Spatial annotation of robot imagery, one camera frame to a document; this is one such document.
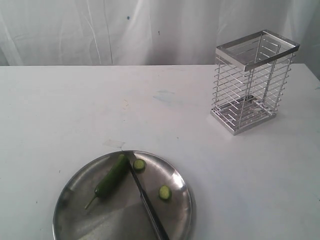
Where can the green cucumber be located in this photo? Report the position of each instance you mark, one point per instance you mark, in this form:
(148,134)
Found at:
(111,180)

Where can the round steel plate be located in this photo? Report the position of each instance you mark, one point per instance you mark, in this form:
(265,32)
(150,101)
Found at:
(122,215)

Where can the black knife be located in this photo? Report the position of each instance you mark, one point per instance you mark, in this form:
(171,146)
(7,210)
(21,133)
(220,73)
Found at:
(154,219)

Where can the cucumber slice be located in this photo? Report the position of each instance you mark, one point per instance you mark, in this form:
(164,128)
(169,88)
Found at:
(139,165)

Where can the cucumber slice plate right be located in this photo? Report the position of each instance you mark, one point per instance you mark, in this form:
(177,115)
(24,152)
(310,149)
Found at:
(164,192)

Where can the white backdrop curtain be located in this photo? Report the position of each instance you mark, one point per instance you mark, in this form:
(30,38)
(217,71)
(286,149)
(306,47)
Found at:
(140,32)

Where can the chrome wire utensil holder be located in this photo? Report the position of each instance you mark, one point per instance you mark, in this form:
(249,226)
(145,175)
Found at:
(250,76)

